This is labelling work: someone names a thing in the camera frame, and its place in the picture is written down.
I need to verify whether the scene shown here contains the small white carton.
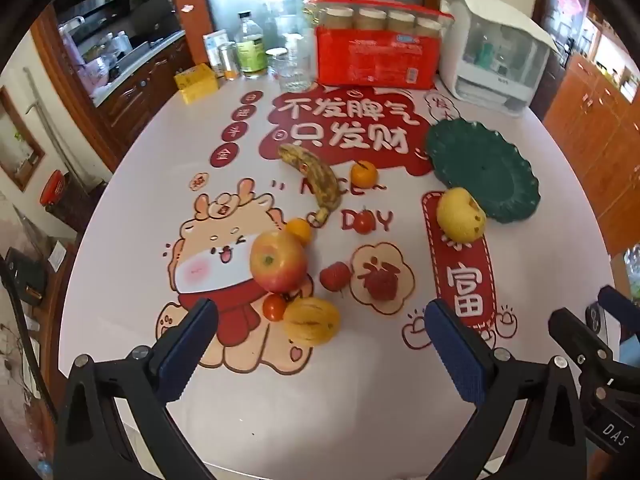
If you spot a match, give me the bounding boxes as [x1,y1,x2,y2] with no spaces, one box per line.
[202,30,229,74]

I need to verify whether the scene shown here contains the small orange tangerine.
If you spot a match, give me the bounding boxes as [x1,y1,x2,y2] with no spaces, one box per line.
[349,160,379,190]
[285,217,314,247]

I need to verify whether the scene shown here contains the red pack of jars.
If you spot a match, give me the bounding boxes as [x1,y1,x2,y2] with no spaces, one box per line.
[303,0,454,89]

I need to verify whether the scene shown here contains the spotted ripe banana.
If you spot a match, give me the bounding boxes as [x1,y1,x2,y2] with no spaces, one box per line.
[277,143,342,226]

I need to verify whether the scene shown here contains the red bucket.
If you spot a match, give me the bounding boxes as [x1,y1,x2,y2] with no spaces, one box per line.
[39,169,69,206]

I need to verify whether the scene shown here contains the wooden wall cabinet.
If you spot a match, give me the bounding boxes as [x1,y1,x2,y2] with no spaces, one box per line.
[542,52,640,257]

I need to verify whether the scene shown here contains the dark green scalloped plate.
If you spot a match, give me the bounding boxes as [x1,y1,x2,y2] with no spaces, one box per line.
[425,118,543,224]

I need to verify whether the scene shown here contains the wooden kitchen counter cabinet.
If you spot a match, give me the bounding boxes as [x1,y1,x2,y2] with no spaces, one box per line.
[91,34,197,162]

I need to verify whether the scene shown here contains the yellow cardboard box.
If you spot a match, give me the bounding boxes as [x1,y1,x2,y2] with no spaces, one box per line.
[173,64,220,105]

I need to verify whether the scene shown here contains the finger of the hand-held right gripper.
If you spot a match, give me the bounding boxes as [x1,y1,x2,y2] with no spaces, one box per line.
[548,308,624,377]
[598,284,640,322]

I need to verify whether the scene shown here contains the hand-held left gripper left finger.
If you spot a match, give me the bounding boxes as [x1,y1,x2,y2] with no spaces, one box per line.
[52,298,221,480]

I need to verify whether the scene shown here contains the red cherry tomato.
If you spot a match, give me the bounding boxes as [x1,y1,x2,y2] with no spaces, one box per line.
[353,208,376,235]
[262,293,289,322]

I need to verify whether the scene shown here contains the red yellow apple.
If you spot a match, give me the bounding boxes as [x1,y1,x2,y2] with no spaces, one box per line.
[249,230,308,295]

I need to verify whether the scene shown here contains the yellow pear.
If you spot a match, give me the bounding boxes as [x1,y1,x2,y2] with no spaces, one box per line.
[436,187,487,243]

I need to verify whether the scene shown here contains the clear drinking glass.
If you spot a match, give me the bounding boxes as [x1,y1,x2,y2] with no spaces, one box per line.
[269,48,314,92]

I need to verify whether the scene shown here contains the white countertop cabinet appliance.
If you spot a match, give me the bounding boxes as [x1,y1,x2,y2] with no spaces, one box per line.
[439,0,551,117]

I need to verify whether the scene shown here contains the clear bottle with green label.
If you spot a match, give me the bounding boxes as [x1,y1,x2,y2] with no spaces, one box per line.
[234,11,269,79]

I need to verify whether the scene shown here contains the red strawberry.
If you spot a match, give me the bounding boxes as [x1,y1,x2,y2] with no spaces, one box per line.
[363,260,399,302]
[319,262,352,292]

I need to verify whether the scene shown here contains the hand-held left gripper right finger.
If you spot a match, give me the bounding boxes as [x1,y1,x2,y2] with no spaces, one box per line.
[423,298,587,480]

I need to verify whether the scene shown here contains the yellow striped melon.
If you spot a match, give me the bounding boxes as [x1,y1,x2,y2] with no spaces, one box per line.
[283,296,341,346]

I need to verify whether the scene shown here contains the framed wall picture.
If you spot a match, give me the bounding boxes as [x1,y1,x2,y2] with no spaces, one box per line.
[0,85,46,192]

